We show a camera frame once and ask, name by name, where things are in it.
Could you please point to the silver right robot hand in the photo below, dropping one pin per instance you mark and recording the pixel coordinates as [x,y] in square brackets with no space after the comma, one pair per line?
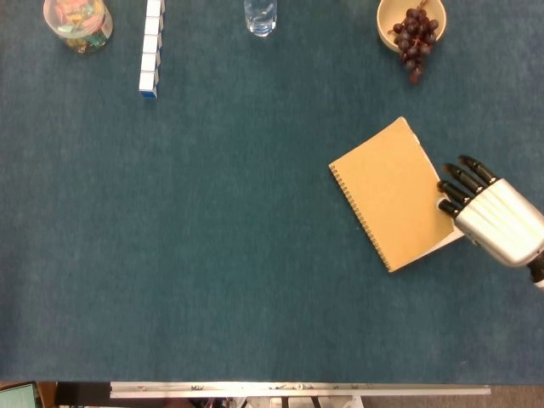
[501,217]

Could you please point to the kraft spiral notebook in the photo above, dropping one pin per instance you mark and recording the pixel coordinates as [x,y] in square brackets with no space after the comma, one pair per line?
[391,191]

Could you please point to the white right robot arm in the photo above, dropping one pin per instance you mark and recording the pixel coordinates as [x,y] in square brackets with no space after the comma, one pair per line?
[539,272]

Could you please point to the purple grape bunch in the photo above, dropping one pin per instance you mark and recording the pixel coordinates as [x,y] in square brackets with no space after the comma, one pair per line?
[412,38]

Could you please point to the beige bowl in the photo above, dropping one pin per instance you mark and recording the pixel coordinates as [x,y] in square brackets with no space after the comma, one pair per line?
[389,17]

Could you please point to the clear water bottle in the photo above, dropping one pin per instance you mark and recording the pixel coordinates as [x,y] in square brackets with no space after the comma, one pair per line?
[260,17]

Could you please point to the blue white snake puzzle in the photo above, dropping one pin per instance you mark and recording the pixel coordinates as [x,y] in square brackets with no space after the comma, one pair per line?
[149,64]

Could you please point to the clear plastic candy jar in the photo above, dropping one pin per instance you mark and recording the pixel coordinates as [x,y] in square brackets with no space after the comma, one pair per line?
[78,23]

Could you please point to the green screen device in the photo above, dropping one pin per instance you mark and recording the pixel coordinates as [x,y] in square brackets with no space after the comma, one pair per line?
[17,397]

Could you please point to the aluminium rail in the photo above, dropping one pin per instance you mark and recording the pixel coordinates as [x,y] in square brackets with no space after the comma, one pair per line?
[297,389]

